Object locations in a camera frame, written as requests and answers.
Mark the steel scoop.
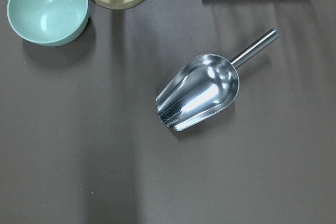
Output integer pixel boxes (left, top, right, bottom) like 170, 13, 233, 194
155, 28, 279, 131

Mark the mint green bowl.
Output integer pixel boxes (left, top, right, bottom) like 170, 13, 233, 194
7, 0, 89, 47

